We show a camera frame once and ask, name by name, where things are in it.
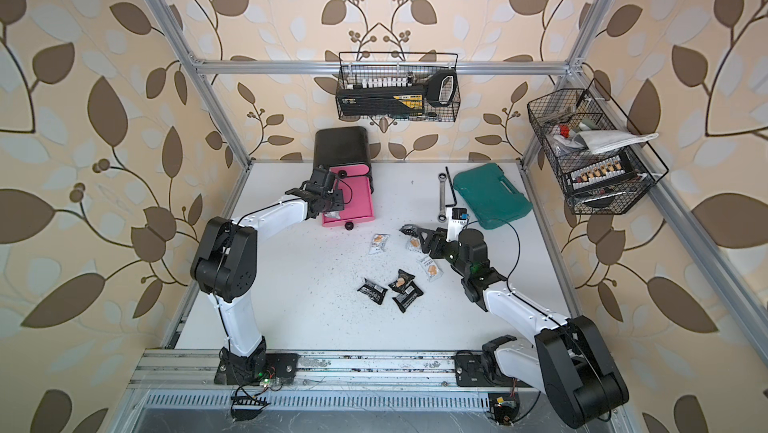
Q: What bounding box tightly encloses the silver ratchet wrench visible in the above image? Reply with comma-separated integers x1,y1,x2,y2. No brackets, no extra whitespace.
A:
438,173,447,223

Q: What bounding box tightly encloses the black hex key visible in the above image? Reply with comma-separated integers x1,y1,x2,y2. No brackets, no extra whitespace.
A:
445,166,458,208

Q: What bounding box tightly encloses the wire basket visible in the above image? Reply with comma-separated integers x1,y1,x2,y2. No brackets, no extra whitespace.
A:
527,79,669,215
335,50,461,122

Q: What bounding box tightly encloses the green plastic tool case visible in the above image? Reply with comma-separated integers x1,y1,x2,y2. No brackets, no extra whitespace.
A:
454,163,532,230

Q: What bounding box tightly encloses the back wire basket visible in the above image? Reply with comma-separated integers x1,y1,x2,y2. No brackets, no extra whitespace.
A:
335,50,461,122

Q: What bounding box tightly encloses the drill bit set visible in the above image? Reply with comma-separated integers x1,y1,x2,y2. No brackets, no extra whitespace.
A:
567,154,636,192

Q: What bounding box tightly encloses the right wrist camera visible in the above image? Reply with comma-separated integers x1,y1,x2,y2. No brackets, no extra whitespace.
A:
446,206,469,242

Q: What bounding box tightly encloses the black cookie packet orange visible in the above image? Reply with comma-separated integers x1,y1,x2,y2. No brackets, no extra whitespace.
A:
389,269,415,294

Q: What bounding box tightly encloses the black drawer cabinet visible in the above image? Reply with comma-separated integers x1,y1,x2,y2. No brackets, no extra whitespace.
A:
313,126,374,192

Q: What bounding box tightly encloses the black yellow tool box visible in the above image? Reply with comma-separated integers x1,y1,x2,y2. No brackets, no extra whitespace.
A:
335,70,460,121

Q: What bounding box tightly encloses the small black round object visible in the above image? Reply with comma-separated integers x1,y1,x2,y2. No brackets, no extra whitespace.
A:
399,224,421,238

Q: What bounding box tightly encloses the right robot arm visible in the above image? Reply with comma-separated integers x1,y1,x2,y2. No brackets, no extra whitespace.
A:
401,225,630,428

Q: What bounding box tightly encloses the white paper in basket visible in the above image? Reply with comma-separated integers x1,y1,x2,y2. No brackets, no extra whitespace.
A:
574,130,658,155

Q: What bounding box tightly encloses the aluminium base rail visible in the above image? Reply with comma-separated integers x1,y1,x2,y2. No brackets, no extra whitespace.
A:
129,349,531,391

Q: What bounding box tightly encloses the black cookie packet right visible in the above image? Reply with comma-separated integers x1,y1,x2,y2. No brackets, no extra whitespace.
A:
393,282,424,313

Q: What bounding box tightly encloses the black cookie packet left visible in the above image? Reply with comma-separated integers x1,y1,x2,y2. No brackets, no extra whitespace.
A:
358,278,388,306

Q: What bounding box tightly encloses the right wire basket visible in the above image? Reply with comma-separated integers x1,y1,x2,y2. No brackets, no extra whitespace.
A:
527,79,669,215

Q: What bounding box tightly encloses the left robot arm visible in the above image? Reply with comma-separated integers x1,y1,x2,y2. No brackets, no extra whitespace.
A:
191,167,345,385

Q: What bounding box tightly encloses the pink drawer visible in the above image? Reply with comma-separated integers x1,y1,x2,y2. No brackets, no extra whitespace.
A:
330,163,370,178
322,176,375,231

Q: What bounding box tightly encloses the pink top drawer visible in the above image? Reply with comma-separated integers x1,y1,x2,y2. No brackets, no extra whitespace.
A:
330,163,370,178

